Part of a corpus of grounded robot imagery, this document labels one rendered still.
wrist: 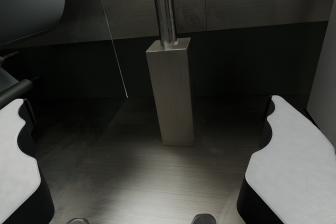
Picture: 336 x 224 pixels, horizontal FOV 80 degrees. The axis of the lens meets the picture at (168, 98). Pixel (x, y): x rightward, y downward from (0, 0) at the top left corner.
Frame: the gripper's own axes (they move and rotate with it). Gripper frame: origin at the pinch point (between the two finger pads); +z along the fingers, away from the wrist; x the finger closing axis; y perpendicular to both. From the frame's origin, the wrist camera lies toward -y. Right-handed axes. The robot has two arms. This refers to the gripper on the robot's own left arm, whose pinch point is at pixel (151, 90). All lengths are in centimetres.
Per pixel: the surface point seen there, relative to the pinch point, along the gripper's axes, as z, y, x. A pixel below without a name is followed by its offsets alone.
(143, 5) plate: 59, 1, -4
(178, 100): 30.2, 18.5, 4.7
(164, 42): 33.2, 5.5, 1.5
